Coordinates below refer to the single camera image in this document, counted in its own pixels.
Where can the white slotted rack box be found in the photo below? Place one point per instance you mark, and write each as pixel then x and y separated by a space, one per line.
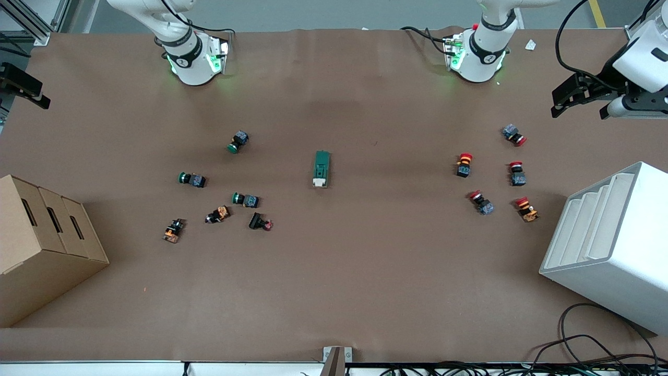
pixel 621 250

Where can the red mushroom button blue body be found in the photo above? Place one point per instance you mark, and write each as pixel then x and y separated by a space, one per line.
pixel 481 202
pixel 517 174
pixel 514 134

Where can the grey metal table bracket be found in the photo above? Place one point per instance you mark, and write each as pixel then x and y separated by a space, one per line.
pixel 336 360

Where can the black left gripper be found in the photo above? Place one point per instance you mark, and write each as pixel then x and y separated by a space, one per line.
pixel 606 79

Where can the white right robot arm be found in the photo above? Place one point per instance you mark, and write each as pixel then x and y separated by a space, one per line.
pixel 190 62

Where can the red mushroom button orange body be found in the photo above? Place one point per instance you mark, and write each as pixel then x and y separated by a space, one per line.
pixel 464 164
pixel 527 209

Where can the black square button red terminals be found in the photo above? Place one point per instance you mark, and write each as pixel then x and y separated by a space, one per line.
pixel 259 221

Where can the black push button orange body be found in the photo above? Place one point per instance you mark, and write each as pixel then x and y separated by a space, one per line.
pixel 217 214
pixel 174 230

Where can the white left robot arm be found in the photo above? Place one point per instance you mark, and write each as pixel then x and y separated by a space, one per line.
pixel 482 57

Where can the aluminium frame profile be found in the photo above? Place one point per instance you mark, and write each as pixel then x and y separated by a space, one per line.
pixel 31 23

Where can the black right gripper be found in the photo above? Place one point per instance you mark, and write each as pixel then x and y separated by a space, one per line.
pixel 15 81

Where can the brown table cover mat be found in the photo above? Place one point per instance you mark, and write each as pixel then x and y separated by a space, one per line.
pixel 365 271

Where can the green push button blue body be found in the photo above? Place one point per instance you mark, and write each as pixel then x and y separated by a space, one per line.
pixel 238 141
pixel 192 179
pixel 246 199

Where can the white table edge rail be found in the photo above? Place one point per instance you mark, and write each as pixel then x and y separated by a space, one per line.
pixel 104 369

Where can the small white paper scrap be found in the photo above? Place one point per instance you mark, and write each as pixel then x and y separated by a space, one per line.
pixel 531 45

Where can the brown cardboard divider box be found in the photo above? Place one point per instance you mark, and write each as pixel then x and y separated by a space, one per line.
pixel 42 250

